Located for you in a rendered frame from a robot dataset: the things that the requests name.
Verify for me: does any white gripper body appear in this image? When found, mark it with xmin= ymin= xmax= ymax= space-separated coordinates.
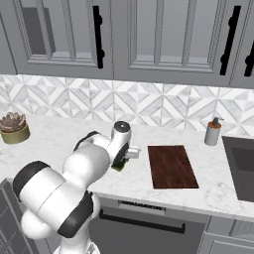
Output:
xmin=126 ymin=146 xmax=142 ymax=160

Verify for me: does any green sponge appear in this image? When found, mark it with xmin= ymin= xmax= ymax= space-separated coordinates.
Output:
xmin=111 ymin=158 xmax=130 ymax=173

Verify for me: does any dark wooden cutting board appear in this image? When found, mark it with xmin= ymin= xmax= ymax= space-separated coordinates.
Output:
xmin=147 ymin=144 xmax=200 ymax=191

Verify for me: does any grey dishwasher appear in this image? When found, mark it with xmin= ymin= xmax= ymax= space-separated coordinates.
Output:
xmin=86 ymin=196 xmax=210 ymax=254

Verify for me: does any grey soap dispenser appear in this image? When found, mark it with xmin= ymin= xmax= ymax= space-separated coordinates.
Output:
xmin=203 ymin=116 xmax=225 ymax=147

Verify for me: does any dark sink basin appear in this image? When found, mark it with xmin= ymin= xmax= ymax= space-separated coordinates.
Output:
xmin=220 ymin=135 xmax=254 ymax=203

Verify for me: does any succulent in olive pot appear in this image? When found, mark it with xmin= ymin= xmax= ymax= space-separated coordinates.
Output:
xmin=0 ymin=111 xmax=32 ymax=145

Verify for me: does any black dishwasher handle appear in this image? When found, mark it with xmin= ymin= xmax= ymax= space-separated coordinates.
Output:
xmin=98 ymin=207 xmax=187 ymax=235

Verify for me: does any grey wall cupboard door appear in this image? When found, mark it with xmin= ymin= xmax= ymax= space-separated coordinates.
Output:
xmin=110 ymin=0 xmax=254 ymax=88
xmin=0 ymin=0 xmax=115 ymax=80
xmin=229 ymin=9 xmax=254 ymax=90
xmin=0 ymin=13 xmax=18 ymax=76

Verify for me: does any black cupboard handle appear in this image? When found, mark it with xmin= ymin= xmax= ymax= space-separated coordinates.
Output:
xmin=219 ymin=5 xmax=242 ymax=76
xmin=243 ymin=42 xmax=254 ymax=78
xmin=92 ymin=5 xmax=106 ymax=69

